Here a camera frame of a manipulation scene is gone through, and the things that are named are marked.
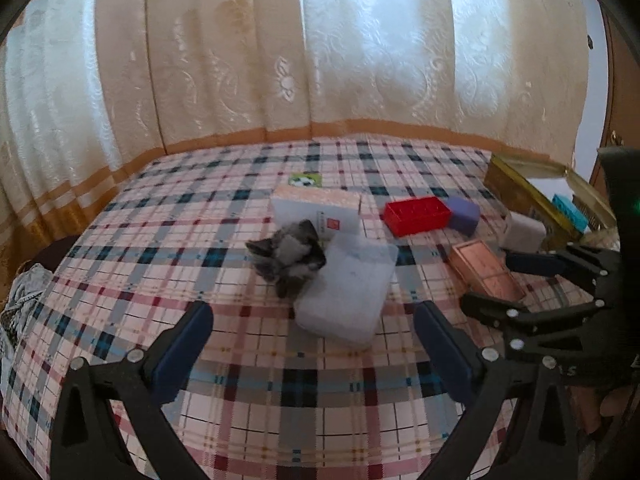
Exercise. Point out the grey patterned cloth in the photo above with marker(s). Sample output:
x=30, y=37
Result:
x=22, y=305

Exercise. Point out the white box with pink lid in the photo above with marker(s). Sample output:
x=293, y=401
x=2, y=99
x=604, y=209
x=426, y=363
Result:
x=320, y=207

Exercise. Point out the teal box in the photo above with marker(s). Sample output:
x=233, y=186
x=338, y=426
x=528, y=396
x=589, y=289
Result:
x=569, y=211

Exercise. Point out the grey crumpled cloth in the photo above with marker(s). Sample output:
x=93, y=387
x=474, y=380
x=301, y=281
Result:
x=290, y=255

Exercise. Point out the brown wooden door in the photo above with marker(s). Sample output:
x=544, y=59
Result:
x=622, y=100

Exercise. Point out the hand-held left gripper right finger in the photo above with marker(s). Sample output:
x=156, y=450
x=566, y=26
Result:
x=441, y=350

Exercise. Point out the copper makeup palette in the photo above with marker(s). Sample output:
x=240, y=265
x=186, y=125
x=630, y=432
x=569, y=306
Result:
x=482, y=270

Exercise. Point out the person's right hand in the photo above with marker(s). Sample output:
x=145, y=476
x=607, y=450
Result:
x=602, y=407

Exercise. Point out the small green printed box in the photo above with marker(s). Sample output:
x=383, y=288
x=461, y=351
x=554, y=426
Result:
x=304, y=180

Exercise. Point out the red plastic box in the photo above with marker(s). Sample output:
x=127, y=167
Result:
x=417, y=215

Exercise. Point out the cream patterned curtain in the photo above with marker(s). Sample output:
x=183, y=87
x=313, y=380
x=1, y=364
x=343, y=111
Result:
x=225, y=60

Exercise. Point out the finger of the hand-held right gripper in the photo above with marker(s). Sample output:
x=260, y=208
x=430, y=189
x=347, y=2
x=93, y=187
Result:
x=492, y=310
x=531, y=263

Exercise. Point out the golden tin box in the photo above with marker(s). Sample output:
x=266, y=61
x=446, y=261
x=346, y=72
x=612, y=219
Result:
x=515, y=190

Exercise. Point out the plaid bed sheet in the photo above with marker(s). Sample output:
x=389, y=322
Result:
x=200, y=240

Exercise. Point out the white charger adapter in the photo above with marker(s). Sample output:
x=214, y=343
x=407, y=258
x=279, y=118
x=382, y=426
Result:
x=524, y=230

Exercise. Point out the brass door knob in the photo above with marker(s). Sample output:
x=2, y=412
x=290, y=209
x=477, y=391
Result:
x=616, y=138

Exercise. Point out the dark round stool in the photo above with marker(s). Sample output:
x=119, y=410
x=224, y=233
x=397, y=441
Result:
x=50, y=255

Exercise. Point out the purple box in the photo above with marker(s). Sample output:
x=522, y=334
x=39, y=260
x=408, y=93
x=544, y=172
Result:
x=465, y=215

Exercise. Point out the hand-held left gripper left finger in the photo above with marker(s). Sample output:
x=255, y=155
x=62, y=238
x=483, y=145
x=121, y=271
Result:
x=186, y=347

